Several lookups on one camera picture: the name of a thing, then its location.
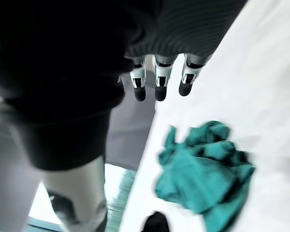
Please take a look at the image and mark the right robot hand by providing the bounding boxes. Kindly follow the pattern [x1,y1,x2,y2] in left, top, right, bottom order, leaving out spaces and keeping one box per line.
[0,0,247,232]

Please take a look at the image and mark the crumpled teal cloth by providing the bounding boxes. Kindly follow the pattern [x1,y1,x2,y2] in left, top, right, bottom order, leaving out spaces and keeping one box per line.
[154,120,256,232]

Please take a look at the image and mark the white bed sheet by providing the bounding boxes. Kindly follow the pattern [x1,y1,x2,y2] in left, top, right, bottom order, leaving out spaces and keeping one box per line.
[118,0,290,232]

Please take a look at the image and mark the small black object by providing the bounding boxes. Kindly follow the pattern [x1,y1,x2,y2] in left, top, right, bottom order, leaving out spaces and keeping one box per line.
[144,211,171,232]

